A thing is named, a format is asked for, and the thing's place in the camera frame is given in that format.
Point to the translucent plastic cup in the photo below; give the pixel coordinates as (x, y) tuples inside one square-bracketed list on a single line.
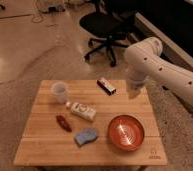
[(60, 91)]

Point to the black and white box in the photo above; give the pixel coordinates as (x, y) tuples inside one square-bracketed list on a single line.
[(106, 86)]

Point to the black office chair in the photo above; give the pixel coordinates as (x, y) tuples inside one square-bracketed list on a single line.
[(111, 21)]

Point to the wooden table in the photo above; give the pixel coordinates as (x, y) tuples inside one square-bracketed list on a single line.
[(45, 143)]

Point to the red-orange bowl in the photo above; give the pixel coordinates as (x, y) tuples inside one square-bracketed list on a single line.
[(126, 133)]

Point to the dark red small object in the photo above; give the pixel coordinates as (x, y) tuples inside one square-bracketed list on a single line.
[(63, 123)]

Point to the equipment on floor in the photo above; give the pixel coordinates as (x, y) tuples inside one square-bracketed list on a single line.
[(49, 6)]

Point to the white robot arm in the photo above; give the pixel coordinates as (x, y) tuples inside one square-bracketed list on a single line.
[(143, 59)]

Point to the blue sponge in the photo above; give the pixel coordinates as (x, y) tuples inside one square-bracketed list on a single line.
[(85, 136)]

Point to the white bottle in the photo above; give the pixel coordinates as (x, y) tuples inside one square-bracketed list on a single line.
[(81, 110)]

